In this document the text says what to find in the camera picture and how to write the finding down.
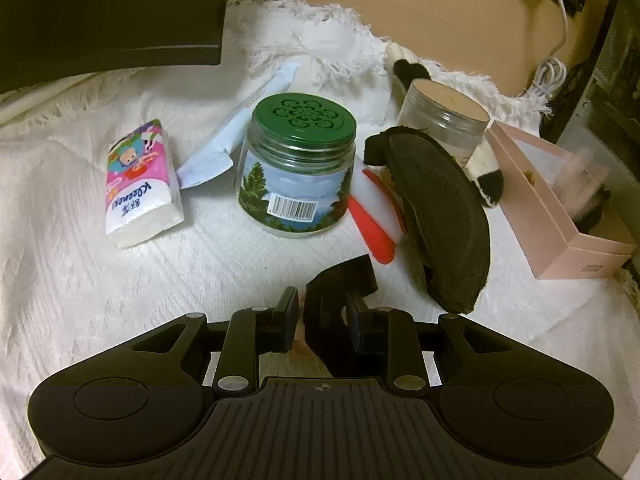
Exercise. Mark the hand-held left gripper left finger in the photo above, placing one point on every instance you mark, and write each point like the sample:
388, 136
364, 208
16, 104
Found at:
290, 312

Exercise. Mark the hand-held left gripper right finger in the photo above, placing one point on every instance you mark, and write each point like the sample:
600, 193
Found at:
356, 322

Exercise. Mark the black eye mask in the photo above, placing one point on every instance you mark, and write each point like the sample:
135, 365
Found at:
440, 210

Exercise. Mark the green lid glass jar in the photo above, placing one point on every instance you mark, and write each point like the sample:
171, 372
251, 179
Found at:
295, 170

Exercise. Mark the white blue flat packet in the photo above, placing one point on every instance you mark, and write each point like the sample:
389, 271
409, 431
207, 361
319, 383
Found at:
220, 145

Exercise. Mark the pink printed tissue pack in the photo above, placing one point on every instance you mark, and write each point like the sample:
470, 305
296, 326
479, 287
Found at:
142, 185

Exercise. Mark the white fringed blanket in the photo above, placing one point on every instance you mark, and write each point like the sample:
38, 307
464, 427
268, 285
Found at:
75, 285

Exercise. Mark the pink cardboard box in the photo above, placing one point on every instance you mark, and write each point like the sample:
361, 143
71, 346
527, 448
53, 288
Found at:
550, 220

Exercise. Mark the clear plastic jar beige lid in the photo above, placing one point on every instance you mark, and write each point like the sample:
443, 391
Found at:
445, 120

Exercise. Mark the black and white panda plush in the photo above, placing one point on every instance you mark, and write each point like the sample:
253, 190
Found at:
407, 71

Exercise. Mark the translucent pink item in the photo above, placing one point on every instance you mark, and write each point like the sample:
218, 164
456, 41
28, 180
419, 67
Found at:
582, 180

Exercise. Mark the black monitor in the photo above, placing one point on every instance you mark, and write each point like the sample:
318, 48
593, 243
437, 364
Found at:
100, 10

